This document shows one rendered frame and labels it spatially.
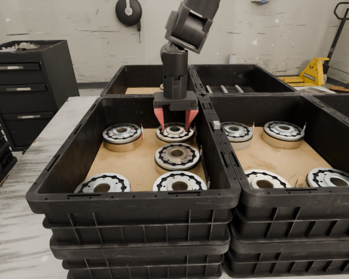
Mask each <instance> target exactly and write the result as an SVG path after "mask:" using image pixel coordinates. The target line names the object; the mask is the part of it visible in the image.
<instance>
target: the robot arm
mask: <svg viewBox="0 0 349 279"><path fill-rule="evenodd" d="M219 4H220V0H184V1H181V3H180V5H179V8H178V10H177V11H173V10H172V11H171V13H170V15H169V17H168V20H167V23H166V26H165V29H166V30H167V31H166V34H165V39H167V40H168V43H166V44H164V45H163V46H162V48H161V50H160V58H161V60H162V63H163V92H154V100H153V106H154V112H155V115H156V117H157V119H158V121H159V123H160V124H161V128H162V132H163V133H164V121H163V110H162V105H169V110H170V111H182V110H185V111H186V131H188V129H189V127H190V124H191V122H192V121H193V119H194V118H195V116H196V114H197V113H198V105H197V104H198V99H197V97H196V95H195V93H194V92H193V91H187V73H188V50H190V51H192V52H194V53H197V54H200V52H201V50H202V48H203V45H204V43H205V41H206V38H207V36H208V34H209V29H210V27H211V25H212V23H213V18H214V16H215V14H216V12H217V10H218V8H219ZM190 10H192V11H194V12H196V13H198V14H200V15H202V17H200V16H198V15H196V14H194V13H192V12H190ZM191 45H192V46H194V47H192V46H191ZM185 48H186V49H188V50H185Z"/></svg>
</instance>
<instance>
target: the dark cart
mask: <svg viewBox="0 0 349 279"><path fill-rule="evenodd" d="M28 42H30V43H31V44H32V43H34V44H38V45H40V46H39V48H35V49H26V50H24V51H0V125H2V127H3V132H4V134H5V136H6V138H7V140H8V141H9V142H10V144H11V149H12V151H13V152H21V151H23V152H22V153H21V154H23V155H24V153H25V152H26V150H27V149H28V148H29V147H30V145H31V144H32V143H33V142H34V141H35V139H36V138H37V137H38V136H39V134H40V133H41V132H42V130H44V128H45V127H46V125H47V124H48V123H49V122H50V120H51V119H52V118H53V117H54V116H55V114H56V113H57V112H58V111H59V109H60V108H61V107H62V106H63V104H64V103H65V102H66V100H67V99H68V98H69V97H75V96H80V94H79V90H78V85H77V82H76V77H75V73H74V68H73V63H72V60H71V56H70V51H69V47H68V42H67V40H13V41H11V42H6V43H2V44H0V48H2V47H5V48H7V47H12V46H15V44H18V45H20V43H28Z"/></svg>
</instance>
